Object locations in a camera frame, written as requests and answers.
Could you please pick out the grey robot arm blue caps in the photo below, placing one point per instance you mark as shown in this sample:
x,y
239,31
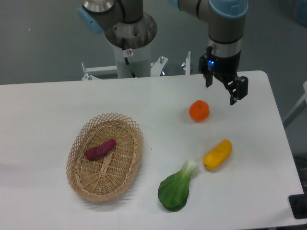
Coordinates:
x,y
225,18

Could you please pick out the white metal mounting frame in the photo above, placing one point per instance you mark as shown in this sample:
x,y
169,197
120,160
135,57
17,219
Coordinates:
x,y
111,72

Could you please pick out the orange tangerine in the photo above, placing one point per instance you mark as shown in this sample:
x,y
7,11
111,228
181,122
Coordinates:
x,y
199,111

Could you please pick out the woven wicker basket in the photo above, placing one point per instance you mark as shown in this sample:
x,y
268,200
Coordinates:
x,y
107,177

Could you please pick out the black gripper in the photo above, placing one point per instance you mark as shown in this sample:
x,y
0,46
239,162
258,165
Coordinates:
x,y
224,69

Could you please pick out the white frame at right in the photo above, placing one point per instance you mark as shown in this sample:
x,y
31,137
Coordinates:
x,y
297,108

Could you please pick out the black device at table edge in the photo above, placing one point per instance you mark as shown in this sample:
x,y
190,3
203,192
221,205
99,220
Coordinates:
x,y
298,205

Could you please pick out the green bok choy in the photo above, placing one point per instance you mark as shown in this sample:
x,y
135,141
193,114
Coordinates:
x,y
173,192

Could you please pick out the purple sweet potato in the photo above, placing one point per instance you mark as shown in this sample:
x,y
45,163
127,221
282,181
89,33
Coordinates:
x,y
101,150

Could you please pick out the yellow mango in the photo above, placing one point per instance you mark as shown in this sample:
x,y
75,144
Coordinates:
x,y
218,155

